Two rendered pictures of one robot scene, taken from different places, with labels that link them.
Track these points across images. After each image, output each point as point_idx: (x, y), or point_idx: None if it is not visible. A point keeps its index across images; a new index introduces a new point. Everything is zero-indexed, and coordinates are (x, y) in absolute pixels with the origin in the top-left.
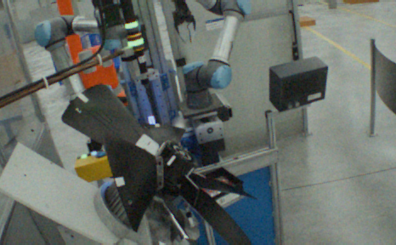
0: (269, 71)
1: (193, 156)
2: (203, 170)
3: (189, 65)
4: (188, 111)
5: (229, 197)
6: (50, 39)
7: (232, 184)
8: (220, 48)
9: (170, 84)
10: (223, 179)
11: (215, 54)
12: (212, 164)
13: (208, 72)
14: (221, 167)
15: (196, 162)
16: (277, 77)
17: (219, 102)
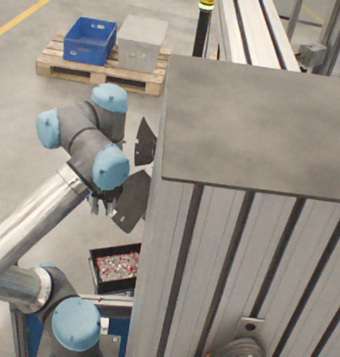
0: None
1: (153, 155)
2: (119, 298)
3: (87, 307)
4: (107, 350)
5: (108, 255)
6: None
7: (98, 263)
8: (24, 268)
9: None
10: (103, 276)
11: (37, 276)
12: (103, 304)
13: (65, 278)
14: (99, 283)
15: (153, 148)
16: None
17: (44, 347)
